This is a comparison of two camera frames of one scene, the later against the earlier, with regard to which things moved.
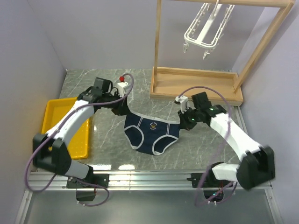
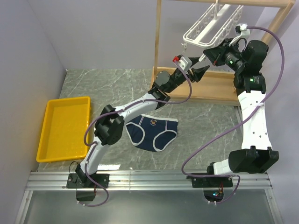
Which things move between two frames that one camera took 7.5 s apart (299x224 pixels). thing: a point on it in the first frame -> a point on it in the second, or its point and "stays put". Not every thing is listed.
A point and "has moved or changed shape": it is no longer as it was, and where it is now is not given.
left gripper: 122,108 -> 198,73
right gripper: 184,122 -> 216,54
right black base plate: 210,181 stays put
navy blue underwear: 152,135 has moved or changed shape
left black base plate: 102,179 stays put
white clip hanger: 205,30 has moved or changed shape
